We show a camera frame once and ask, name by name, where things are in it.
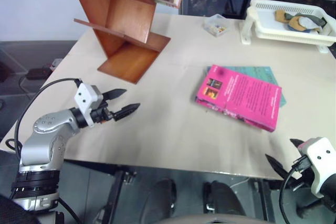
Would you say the tan blue white sock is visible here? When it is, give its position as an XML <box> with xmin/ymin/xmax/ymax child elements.
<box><xmin>287</xmin><ymin>16</ymin><xmax>324</xmax><ymax>34</ymax></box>

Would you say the black textured fabric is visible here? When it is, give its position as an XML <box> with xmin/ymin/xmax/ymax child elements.
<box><xmin>0</xmin><ymin>194</ymin><xmax>36</xmax><ymax>224</ymax></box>

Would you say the thin white cable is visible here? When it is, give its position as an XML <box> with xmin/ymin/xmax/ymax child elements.
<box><xmin>229</xmin><ymin>176</ymin><xmax>250</xmax><ymax>189</ymax></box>

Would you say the black power adapter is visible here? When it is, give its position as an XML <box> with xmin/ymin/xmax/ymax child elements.
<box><xmin>26</xmin><ymin>67</ymin><xmax>53</xmax><ymax>81</ymax></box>

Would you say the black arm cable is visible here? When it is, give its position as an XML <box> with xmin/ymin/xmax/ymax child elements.
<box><xmin>278</xmin><ymin>155</ymin><xmax>313</xmax><ymax>221</ymax></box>
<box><xmin>5</xmin><ymin>78</ymin><xmax>81</xmax><ymax>156</ymax></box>

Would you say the white plastic basket rack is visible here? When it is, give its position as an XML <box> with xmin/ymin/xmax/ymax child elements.
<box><xmin>239</xmin><ymin>0</ymin><xmax>336</xmax><ymax>54</ymax></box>

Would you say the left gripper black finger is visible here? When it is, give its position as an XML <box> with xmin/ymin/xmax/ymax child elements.
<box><xmin>102</xmin><ymin>89</ymin><xmax>128</xmax><ymax>102</ymax></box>
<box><xmin>113</xmin><ymin>102</ymin><xmax>141</xmax><ymax>122</ymax></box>

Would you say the clear plastic small parts box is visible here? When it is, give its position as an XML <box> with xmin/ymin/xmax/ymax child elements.
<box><xmin>202</xmin><ymin>13</ymin><xmax>232</xmax><ymax>39</ymax></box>

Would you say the dark rounded robot foot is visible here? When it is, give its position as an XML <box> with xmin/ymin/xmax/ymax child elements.
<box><xmin>145</xmin><ymin>178</ymin><xmax>177</xmax><ymax>221</ymax></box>
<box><xmin>203</xmin><ymin>180</ymin><xmax>246</xmax><ymax>218</ymax></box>

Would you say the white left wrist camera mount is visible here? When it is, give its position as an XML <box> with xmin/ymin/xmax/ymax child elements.
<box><xmin>73</xmin><ymin>82</ymin><xmax>104</xmax><ymax>128</ymax></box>

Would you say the wooden book stand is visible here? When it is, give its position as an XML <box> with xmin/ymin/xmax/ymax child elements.
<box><xmin>66</xmin><ymin>0</ymin><xmax>172</xmax><ymax>86</ymax></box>

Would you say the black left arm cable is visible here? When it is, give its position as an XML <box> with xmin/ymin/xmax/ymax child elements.
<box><xmin>5</xmin><ymin>78</ymin><xmax>81</xmax><ymax>156</ymax></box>

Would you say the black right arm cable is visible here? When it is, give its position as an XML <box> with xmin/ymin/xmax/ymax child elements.
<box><xmin>278</xmin><ymin>155</ymin><xmax>313</xmax><ymax>221</ymax></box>

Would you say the teal paperback book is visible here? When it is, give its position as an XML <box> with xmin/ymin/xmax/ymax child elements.
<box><xmin>204</xmin><ymin>66</ymin><xmax>287</xmax><ymax>108</ymax></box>

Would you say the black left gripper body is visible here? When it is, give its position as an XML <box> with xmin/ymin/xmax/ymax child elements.
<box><xmin>90</xmin><ymin>100</ymin><xmax>116</xmax><ymax>125</ymax></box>

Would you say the black table leg frame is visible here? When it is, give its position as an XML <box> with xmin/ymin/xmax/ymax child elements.
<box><xmin>100</xmin><ymin>167</ymin><xmax>138</xmax><ymax>224</ymax></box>
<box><xmin>251</xmin><ymin>177</ymin><xmax>275</xmax><ymax>222</ymax></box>

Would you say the pink paperback book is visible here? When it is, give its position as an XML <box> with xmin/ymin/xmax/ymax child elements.
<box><xmin>194</xmin><ymin>64</ymin><xmax>282</xmax><ymax>133</ymax></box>

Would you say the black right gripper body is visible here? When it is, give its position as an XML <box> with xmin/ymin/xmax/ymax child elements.
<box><xmin>284</xmin><ymin>166</ymin><xmax>315</xmax><ymax>191</ymax></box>

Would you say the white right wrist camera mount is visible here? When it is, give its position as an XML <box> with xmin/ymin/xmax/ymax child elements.
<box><xmin>298</xmin><ymin>136</ymin><xmax>336</xmax><ymax>199</ymax></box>

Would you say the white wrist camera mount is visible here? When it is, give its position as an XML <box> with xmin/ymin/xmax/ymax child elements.
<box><xmin>73</xmin><ymin>82</ymin><xmax>104</xmax><ymax>128</ymax></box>
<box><xmin>298</xmin><ymin>136</ymin><xmax>336</xmax><ymax>199</ymax></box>

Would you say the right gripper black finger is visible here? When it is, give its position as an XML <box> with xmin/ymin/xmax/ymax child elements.
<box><xmin>265</xmin><ymin>153</ymin><xmax>287</xmax><ymax>180</ymax></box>
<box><xmin>289</xmin><ymin>138</ymin><xmax>306</xmax><ymax>150</ymax></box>

